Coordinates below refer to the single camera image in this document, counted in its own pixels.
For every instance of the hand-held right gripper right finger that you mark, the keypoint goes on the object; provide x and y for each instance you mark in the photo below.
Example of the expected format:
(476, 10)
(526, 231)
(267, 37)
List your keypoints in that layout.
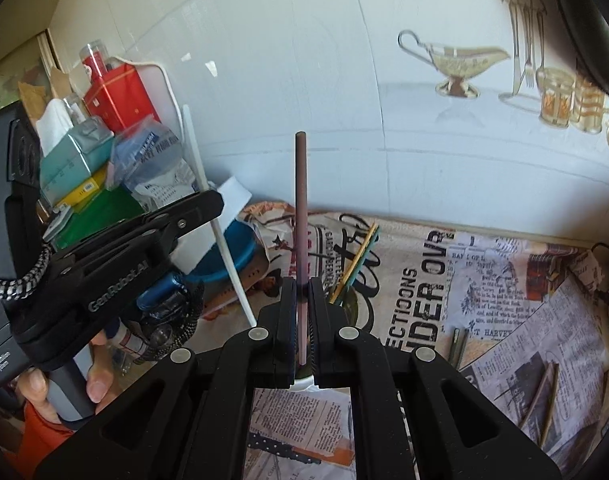
(315, 325)

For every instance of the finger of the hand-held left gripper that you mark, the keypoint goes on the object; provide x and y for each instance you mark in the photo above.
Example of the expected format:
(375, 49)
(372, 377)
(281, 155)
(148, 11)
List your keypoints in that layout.
(184, 215)
(159, 297)

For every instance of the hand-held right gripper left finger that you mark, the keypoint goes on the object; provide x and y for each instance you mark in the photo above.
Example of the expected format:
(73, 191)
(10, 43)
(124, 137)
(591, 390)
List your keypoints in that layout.
(288, 320)

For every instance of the white chopstick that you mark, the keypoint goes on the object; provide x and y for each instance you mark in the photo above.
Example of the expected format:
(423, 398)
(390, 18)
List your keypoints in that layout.
(219, 245)

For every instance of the bundle of coloured sticks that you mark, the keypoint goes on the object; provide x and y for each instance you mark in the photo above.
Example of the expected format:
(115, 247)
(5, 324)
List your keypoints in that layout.
(357, 260)

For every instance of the teal chopstick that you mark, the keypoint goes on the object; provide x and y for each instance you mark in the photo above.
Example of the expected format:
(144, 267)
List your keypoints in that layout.
(365, 265)

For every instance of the reddish brown chopstick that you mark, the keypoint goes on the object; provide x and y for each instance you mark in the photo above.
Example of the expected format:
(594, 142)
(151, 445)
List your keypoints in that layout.
(301, 210)

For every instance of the person's left forearm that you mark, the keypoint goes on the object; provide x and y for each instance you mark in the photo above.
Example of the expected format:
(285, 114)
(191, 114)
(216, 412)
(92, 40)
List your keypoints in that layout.
(42, 437)

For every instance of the person's left hand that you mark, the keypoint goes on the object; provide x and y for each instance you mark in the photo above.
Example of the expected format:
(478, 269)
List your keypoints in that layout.
(100, 380)

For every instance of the white bottle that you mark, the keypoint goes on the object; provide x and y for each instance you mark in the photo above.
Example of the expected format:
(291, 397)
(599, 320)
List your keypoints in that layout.
(130, 345)

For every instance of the blue and white plastic bag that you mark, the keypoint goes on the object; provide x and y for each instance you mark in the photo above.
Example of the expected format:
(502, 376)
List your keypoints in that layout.
(159, 160)

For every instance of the blue bowl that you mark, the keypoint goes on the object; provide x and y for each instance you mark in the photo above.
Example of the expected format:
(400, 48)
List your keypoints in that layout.
(234, 250)

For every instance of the green container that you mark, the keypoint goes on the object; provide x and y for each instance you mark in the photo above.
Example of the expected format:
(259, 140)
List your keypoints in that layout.
(109, 215)

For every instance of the small white tin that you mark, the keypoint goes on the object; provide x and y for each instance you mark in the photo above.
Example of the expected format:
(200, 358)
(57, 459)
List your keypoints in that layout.
(59, 222)

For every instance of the yellow flat box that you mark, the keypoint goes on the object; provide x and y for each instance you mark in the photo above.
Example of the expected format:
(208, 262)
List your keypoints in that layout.
(82, 187)

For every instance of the teal tissue box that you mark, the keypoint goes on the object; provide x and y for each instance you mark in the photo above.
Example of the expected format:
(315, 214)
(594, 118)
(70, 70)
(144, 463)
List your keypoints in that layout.
(74, 160)

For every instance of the red tin box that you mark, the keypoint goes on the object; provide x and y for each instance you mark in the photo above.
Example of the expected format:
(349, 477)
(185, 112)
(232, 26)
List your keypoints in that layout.
(124, 97)

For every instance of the dark grey chopstick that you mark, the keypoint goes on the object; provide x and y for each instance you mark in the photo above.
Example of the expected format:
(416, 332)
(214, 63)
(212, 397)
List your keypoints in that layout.
(463, 347)
(455, 347)

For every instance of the red jar with clear lid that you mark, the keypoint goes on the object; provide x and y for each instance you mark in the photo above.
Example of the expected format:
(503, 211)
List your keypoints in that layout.
(94, 62)

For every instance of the newspaper print tablecloth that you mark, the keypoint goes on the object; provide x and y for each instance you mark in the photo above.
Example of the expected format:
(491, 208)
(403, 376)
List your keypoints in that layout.
(509, 300)

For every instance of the light wooden chopstick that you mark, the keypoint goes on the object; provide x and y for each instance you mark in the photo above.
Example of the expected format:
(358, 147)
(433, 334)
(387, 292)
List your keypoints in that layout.
(536, 395)
(550, 405)

